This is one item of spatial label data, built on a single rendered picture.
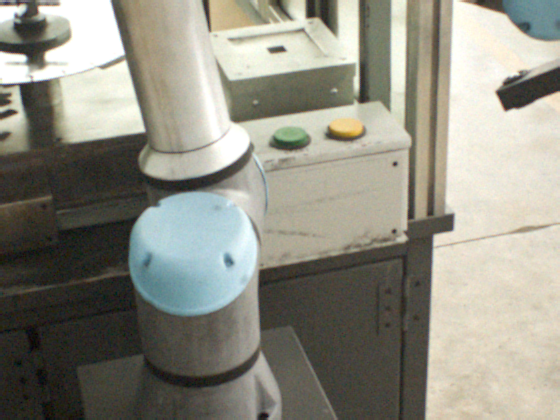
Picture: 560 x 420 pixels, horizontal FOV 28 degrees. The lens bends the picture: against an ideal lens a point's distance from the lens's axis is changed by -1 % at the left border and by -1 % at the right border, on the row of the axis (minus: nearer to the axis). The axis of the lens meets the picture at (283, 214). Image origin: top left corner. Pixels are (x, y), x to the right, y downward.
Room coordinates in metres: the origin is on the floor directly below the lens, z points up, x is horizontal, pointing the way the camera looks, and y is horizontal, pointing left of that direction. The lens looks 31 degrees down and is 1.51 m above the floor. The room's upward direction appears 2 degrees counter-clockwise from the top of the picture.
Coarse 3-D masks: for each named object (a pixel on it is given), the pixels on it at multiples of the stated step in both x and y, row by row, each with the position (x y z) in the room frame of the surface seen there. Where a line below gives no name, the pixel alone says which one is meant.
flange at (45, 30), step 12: (0, 24) 1.47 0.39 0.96; (12, 24) 1.46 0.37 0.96; (24, 24) 1.43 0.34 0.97; (36, 24) 1.43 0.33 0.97; (48, 24) 1.45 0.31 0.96; (60, 24) 1.45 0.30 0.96; (0, 36) 1.42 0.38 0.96; (12, 36) 1.42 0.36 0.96; (24, 36) 1.41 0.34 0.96; (36, 36) 1.41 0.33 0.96; (48, 36) 1.41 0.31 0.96; (60, 36) 1.42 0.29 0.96; (12, 48) 1.40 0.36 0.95; (24, 48) 1.40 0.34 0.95
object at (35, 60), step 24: (72, 0) 1.58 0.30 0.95; (96, 0) 1.57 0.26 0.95; (72, 24) 1.48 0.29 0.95; (96, 24) 1.47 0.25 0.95; (0, 48) 1.40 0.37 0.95; (48, 48) 1.39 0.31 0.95; (72, 48) 1.39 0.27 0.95; (96, 48) 1.38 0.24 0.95; (120, 48) 1.38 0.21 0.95; (0, 72) 1.32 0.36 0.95; (24, 72) 1.32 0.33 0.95; (48, 72) 1.31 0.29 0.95; (72, 72) 1.31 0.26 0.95
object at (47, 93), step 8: (32, 80) 1.42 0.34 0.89; (48, 80) 1.43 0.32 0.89; (56, 80) 1.44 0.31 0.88; (24, 88) 1.43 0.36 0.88; (32, 88) 1.42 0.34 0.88; (40, 88) 1.42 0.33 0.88; (48, 88) 1.43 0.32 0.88; (56, 88) 1.44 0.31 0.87; (24, 96) 1.43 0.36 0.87; (32, 96) 1.42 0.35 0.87; (40, 96) 1.42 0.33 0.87; (48, 96) 1.43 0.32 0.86; (56, 96) 1.43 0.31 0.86; (24, 104) 1.43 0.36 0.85; (32, 104) 1.42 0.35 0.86; (40, 104) 1.42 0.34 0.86; (48, 104) 1.42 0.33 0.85
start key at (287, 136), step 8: (280, 128) 1.21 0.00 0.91; (288, 128) 1.21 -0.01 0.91; (296, 128) 1.20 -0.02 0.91; (280, 136) 1.18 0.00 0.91; (288, 136) 1.18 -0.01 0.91; (296, 136) 1.18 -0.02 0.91; (304, 136) 1.18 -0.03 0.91; (280, 144) 1.18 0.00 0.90; (288, 144) 1.17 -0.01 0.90; (296, 144) 1.17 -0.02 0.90
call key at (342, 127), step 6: (336, 120) 1.22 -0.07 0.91; (342, 120) 1.22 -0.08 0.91; (348, 120) 1.22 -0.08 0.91; (354, 120) 1.22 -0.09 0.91; (330, 126) 1.21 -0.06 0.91; (336, 126) 1.21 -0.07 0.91; (342, 126) 1.20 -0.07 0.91; (348, 126) 1.20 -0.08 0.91; (354, 126) 1.20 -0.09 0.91; (360, 126) 1.20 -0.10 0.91; (330, 132) 1.20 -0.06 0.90; (336, 132) 1.19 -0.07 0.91; (342, 132) 1.19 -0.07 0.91; (348, 132) 1.19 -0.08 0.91; (354, 132) 1.19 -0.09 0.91; (360, 132) 1.20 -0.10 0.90
